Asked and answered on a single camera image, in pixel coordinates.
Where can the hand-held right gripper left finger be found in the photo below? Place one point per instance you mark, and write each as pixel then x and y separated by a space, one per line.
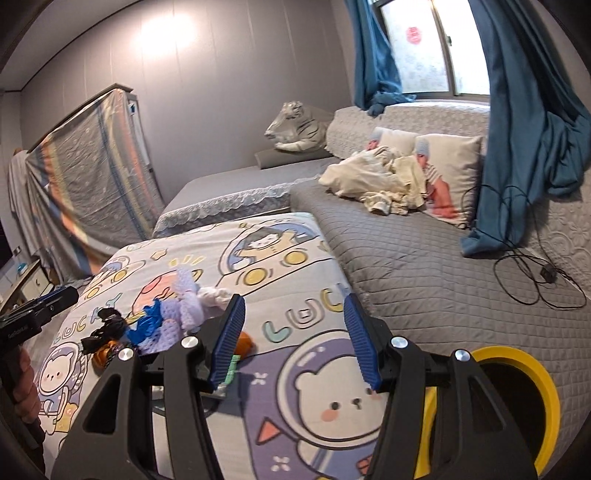
pixel 226 341

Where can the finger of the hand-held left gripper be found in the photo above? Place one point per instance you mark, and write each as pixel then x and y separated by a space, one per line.
pixel 57 299

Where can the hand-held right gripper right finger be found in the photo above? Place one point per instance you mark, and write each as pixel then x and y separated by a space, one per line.
pixel 362 341

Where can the green white wrapper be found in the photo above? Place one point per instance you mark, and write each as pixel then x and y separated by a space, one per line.
pixel 229 369

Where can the white tissue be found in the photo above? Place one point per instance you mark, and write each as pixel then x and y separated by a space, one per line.
pixel 214 297

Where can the purple knitted cloth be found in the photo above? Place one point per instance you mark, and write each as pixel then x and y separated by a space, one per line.
pixel 184 314

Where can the black wrapper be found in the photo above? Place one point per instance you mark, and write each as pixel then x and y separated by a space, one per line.
pixel 108 327

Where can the blue plastic glove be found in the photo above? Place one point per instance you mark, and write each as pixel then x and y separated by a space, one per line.
pixel 145 325

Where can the yellow rimmed black bin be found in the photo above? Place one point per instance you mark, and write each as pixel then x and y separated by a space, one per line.
pixel 540 383

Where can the person's left hand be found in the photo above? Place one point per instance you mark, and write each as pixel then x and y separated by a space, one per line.
pixel 27 392

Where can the white cabinet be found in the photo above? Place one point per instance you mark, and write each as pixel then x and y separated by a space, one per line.
pixel 25 281

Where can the grey quilted bed cover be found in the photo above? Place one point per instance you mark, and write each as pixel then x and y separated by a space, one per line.
pixel 415 277

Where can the cartoon printed blanket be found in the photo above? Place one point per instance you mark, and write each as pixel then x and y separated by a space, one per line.
pixel 286 258

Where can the white hanging cloth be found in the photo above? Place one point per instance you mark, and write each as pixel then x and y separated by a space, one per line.
pixel 21 198

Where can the lace trimmed grey cover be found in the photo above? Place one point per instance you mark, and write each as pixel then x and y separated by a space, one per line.
pixel 221 205

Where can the grey bed sheet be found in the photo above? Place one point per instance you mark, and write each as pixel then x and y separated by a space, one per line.
pixel 240 184

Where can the cream crumpled clothes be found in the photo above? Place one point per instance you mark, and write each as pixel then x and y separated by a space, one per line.
pixel 369 177

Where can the grey pillow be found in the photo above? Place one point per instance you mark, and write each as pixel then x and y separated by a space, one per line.
pixel 277 158

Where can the black power adapter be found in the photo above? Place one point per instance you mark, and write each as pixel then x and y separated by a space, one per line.
pixel 549 273

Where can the large printed white pillow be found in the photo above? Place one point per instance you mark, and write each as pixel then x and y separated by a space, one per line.
pixel 457 161

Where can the small printed white pillow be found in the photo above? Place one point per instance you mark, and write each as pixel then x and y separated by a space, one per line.
pixel 397 138

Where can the white tiger plush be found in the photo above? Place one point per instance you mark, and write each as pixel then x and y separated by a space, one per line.
pixel 300 129

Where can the long blue curtain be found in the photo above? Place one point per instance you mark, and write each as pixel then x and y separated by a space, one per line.
pixel 521 115

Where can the short blue curtain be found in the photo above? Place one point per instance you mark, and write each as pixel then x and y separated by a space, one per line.
pixel 369 55

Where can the window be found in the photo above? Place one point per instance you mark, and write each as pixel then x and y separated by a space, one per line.
pixel 425 50

